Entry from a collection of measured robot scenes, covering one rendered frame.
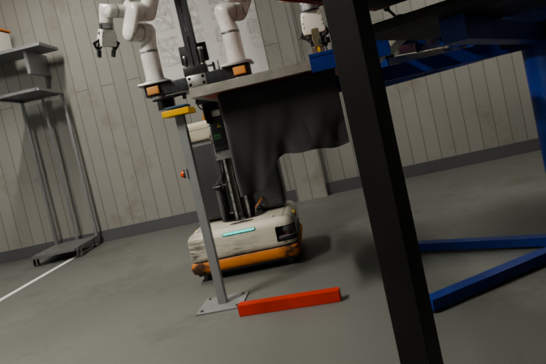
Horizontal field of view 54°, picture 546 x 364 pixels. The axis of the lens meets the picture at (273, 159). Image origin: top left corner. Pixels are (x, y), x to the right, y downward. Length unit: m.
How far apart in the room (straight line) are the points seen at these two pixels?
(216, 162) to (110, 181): 2.67
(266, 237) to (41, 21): 3.93
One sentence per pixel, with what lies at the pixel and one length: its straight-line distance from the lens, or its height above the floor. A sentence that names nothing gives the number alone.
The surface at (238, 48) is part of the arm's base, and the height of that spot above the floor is 1.20.
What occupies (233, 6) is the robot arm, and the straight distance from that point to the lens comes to 2.85.
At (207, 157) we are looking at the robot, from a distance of 3.33.
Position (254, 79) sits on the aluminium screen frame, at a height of 0.97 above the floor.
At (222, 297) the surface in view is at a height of 0.04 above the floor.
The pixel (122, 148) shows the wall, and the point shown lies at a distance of 5.77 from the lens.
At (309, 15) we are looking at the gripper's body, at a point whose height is 1.21.
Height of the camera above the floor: 0.76
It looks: 3 degrees down
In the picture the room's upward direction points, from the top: 13 degrees counter-clockwise
